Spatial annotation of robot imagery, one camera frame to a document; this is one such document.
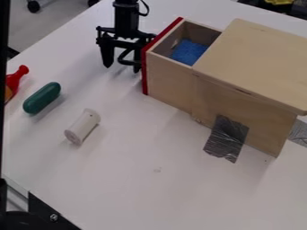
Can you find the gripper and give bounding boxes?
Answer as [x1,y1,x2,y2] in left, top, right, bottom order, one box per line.
[94,25,158,74]

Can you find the green capsule toy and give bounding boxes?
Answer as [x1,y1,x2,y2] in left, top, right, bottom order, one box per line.
[22,81,63,115]

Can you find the drawer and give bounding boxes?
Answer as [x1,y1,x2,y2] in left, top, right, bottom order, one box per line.
[140,16,224,115]

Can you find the red toy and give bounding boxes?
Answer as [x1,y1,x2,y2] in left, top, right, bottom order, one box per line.
[4,64,31,94]

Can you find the blue cloth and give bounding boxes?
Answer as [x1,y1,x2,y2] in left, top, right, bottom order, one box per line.
[170,39,210,67]

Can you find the white cylinder toy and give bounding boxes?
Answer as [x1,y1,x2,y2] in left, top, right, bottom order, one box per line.
[63,108,102,146]

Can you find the grey tape strip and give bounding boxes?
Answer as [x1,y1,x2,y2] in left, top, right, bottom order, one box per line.
[201,114,251,164]
[286,119,307,148]

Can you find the orange toy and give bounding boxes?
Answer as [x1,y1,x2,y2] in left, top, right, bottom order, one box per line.
[4,84,16,105]

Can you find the cabinet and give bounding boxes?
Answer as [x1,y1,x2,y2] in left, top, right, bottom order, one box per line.
[190,18,307,159]

